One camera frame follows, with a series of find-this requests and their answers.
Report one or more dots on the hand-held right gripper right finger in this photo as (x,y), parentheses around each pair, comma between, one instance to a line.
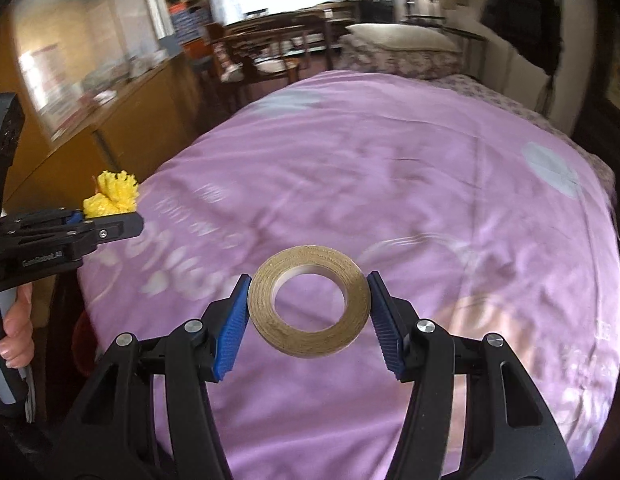
(387,330)

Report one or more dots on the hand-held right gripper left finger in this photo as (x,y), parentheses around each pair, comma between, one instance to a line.
(232,330)

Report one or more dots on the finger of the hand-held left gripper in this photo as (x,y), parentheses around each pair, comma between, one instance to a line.
(74,218)
(119,227)

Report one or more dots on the yellow paper pom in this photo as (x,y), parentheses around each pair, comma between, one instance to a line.
(114,195)

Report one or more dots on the brown tape roll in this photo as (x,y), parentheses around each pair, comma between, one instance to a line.
(359,300)

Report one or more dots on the person's left hand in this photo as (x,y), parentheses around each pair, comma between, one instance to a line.
(19,330)

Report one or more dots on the wooden cabinet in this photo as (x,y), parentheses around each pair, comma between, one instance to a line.
(129,120)

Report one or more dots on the pink printed blanket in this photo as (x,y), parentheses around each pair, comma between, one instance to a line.
(390,185)

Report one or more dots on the glass panel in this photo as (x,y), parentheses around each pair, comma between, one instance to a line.
(79,35)

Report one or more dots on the shelf with boxes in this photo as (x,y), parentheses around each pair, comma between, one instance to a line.
(189,15)

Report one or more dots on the floral bed sheet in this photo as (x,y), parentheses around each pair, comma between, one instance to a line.
(490,92)

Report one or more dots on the dark wooden desk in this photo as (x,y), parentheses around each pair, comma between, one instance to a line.
(310,12)

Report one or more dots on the white pillow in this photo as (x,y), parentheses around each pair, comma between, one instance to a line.
(400,35)

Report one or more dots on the black jacket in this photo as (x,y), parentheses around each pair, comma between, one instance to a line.
(520,10)

